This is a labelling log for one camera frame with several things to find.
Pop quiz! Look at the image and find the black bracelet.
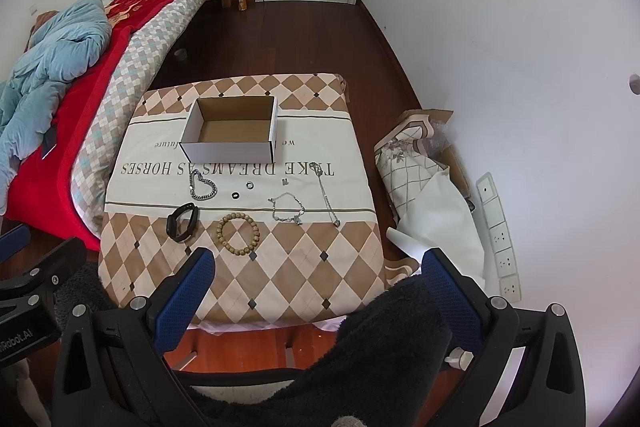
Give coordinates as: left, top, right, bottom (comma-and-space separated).
165, 201, 200, 243

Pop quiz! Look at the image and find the thin silver charm bracelet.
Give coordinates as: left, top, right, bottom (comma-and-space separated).
267, 190, 307, 227

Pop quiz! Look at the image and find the white cardboard box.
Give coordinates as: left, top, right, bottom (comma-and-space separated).
179, 95, 278, 165

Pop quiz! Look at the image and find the red bed sheet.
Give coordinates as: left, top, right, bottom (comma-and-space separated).
3, 0, 217, 252

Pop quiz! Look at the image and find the black fuzzy garment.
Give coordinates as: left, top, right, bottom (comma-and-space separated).
190, 275, 451, 426

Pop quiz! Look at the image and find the white power strip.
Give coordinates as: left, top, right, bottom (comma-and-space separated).
476, 172, 522, 303

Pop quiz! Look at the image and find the diamond pattern table cloth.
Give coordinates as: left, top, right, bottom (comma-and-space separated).
98, 74, 387, 329

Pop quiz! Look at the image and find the light blue blanket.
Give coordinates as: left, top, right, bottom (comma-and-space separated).
0, 0, 225, 216

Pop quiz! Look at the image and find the long silver necklace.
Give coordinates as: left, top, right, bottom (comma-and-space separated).
308, 160, 343, 229

